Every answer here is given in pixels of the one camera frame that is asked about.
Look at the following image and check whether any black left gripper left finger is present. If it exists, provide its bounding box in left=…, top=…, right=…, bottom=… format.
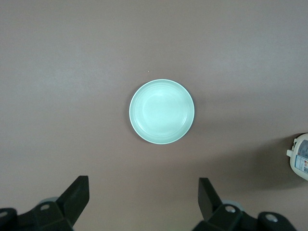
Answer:
left=0, top=175, right=90, bottom=231

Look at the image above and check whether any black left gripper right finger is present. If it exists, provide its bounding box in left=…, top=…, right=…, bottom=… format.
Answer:
left=194, top=177, right=297, bottom=231

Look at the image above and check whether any brown table mat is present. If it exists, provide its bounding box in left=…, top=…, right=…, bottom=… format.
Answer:
left=0, top=0, right=308, bottom=231

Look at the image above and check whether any pale green round plate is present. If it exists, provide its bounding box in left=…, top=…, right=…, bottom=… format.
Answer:
left=128, top=79, right=195, bottom=145

